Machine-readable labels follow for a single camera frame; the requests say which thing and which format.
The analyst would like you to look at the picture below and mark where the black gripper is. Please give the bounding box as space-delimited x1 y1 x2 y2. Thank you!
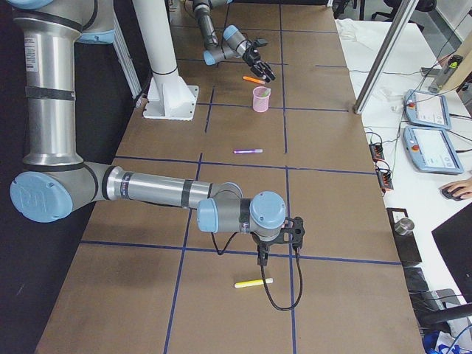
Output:
252 232 284 266
243 46 276 83

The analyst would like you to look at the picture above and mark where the orange marker pen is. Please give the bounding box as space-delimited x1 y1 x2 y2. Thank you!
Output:
243 76 266 85

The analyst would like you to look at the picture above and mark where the purple marker pen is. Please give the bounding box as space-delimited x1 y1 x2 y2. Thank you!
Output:
233 148 263 155

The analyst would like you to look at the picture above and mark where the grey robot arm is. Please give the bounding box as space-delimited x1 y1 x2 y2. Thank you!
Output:
192 0 276 83
6 1 294 268

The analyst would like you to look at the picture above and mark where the pink mesh pen holder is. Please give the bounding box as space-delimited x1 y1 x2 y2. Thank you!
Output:
252 86 271 113

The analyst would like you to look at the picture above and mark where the person hand on mouse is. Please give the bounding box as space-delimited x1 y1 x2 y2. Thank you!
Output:
440 178 472 201

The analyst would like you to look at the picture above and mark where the far orange black adapter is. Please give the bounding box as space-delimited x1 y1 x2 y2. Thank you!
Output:
369 142 384 162

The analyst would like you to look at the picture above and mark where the orange black adapter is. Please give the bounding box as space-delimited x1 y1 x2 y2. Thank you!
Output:
375 167 394 192
369 142 384 162

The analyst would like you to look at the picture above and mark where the silver metal cup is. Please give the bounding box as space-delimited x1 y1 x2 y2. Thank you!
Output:
394 218 415 236

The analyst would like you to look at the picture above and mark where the near orange black adapter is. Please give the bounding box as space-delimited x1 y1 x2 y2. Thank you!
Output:
375 167 394 192

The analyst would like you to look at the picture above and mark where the far teach pendant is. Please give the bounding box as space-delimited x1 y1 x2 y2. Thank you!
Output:
404 89 451 130

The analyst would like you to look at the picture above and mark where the teach pendant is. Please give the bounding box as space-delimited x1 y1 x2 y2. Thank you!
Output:
404 89 451 130
403 126 464 175

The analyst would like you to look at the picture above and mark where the near teach pendant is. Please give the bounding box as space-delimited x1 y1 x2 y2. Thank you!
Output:
403 126 464 175

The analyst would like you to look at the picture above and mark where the black computer mouse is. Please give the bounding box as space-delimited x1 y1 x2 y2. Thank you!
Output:
440 187 463 201

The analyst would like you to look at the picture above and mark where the black monitor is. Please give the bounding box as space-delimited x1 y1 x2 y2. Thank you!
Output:
432 205 471 303

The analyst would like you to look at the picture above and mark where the black camera cable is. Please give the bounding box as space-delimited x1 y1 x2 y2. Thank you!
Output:
212 231 305 311

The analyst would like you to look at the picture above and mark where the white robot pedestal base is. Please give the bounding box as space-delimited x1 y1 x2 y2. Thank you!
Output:
133 0 199 121

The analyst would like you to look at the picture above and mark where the aluminium frame post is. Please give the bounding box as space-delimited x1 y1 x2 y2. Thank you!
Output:
353 0 419 114

